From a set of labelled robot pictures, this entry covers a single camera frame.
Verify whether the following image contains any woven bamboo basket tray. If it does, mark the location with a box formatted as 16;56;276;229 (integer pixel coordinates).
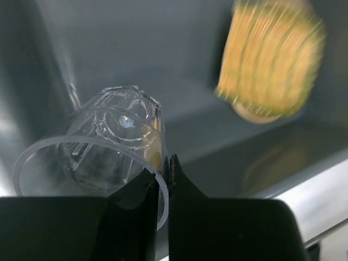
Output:
215;1;327;119

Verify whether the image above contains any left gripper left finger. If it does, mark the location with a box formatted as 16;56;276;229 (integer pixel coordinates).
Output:
1;171;159;260

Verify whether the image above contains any yellow bear plate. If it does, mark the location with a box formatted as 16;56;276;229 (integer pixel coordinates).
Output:
231;103;280;125

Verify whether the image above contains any grey plastic bin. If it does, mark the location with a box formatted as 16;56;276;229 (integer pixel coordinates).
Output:
1;1;347;241

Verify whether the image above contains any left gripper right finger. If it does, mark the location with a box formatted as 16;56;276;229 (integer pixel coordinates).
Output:
168;154;310;260

